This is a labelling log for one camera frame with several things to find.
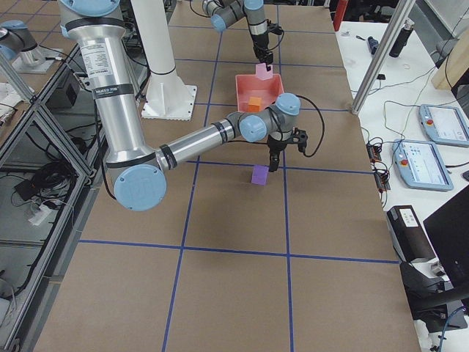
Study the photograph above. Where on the teach pendant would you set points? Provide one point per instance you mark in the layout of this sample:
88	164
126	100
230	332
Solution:
446	125
420	165

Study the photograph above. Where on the pink foam block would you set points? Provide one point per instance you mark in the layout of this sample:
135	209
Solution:
263	71

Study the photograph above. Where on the red fire extinguisher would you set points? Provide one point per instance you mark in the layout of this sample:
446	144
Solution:
339	14

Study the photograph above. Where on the orange foam block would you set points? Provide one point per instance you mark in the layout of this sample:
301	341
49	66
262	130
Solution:
254	104

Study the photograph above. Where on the aluminium frame post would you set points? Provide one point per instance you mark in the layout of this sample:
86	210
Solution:
389	37

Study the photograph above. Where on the far teach pendant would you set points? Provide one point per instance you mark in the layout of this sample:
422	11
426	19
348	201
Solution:
446	125

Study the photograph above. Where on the pink plastic bin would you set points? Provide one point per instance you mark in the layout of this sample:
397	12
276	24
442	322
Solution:
248	85

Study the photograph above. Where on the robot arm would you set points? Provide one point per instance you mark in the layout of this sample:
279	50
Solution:
138	170
224	14

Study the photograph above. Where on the purple foam block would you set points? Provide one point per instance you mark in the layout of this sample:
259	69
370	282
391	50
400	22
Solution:
259	175

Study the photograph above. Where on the near teach pendant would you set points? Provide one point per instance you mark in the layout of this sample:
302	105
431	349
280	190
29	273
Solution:
420	165

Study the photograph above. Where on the white power strip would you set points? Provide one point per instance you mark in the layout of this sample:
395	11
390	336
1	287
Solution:
40	215

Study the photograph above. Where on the black monitor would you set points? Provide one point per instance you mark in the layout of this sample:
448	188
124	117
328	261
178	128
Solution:
447	229

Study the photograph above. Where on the black box with label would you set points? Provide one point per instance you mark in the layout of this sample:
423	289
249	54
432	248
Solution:
408	235

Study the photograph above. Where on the small circuit board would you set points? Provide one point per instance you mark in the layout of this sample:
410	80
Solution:
374	151

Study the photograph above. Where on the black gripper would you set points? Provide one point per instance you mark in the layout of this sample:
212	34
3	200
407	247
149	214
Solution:
259	43
275	147

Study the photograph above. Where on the black water bottle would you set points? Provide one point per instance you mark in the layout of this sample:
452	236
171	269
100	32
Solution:
402	38

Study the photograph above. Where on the wooden board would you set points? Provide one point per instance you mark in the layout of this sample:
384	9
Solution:
454	66

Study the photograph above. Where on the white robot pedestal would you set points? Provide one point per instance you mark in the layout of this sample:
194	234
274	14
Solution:
167	97

